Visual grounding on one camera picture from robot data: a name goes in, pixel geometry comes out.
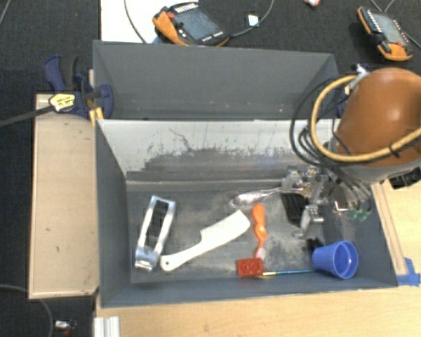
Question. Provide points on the blue plastic cup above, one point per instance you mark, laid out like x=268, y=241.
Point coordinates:
x=331, y=258

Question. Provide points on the thin blue paintbrush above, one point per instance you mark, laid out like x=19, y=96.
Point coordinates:
x=291, y=272

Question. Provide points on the white plastic comb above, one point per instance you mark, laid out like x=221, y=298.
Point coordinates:
x=214, y=235

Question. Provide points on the red toy brick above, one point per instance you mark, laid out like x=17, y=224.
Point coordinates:
x=250, y=267

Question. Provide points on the orange toothbrush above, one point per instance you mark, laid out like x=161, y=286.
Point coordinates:
x=259, y=223

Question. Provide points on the silver metal spoon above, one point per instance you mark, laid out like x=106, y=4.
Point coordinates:
x=243, y=199

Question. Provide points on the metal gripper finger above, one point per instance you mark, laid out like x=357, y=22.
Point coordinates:
x=311, y=219
x=292, y=184

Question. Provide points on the silver metal hinged tool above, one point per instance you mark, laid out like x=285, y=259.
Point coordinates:
x=145, y=251

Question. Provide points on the black cylinder on white bracket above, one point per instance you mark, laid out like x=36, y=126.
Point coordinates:
x=407, y=179

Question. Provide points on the grey metal bin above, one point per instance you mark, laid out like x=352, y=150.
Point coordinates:
x=203, y=83

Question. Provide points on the pale wood board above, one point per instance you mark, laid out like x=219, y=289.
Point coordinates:
x=65, y=195

